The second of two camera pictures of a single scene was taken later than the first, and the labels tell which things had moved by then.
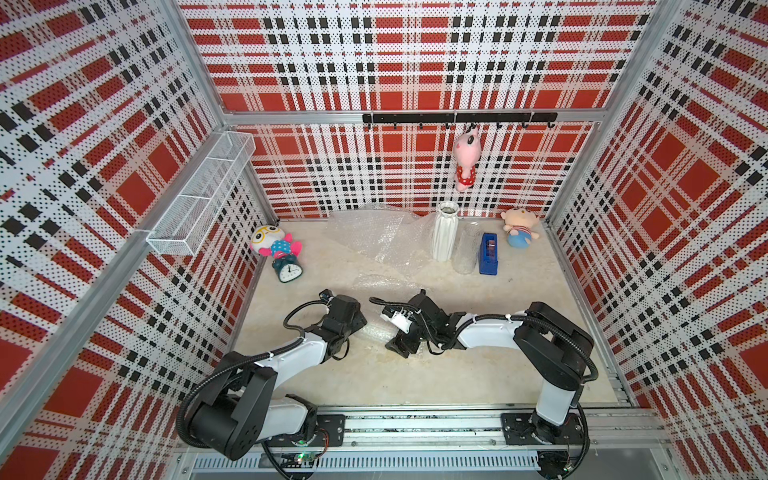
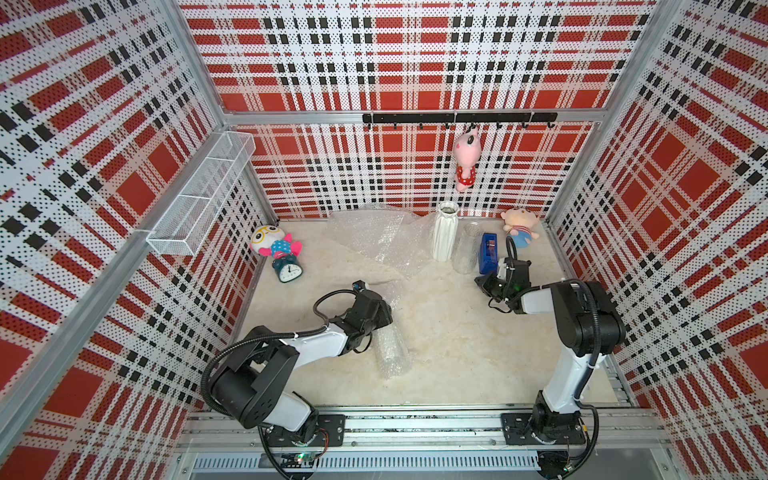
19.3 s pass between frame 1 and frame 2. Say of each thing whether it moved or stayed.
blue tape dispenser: stayed
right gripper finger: moved
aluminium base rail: stayed
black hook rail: stayed
